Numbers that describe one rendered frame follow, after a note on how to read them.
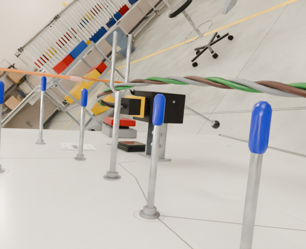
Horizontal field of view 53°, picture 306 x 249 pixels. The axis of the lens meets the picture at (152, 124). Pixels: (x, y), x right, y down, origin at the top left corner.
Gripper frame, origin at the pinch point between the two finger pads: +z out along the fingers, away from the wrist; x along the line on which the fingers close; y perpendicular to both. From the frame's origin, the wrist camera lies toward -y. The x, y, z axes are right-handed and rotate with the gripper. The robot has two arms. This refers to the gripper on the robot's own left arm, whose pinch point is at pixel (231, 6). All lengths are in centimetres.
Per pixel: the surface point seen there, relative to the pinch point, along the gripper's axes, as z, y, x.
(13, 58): 230, 479, -622
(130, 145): 22.2, 6.8, 10.5
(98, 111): 170, 137, -349
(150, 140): 19.7, 4.1, 12.0
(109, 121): 25.4, 14.5, -1.8
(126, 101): 14.2, 7.8, 16.0
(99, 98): 13.1, 9.3, 21.2
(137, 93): 14.0, 7.7, 11.7
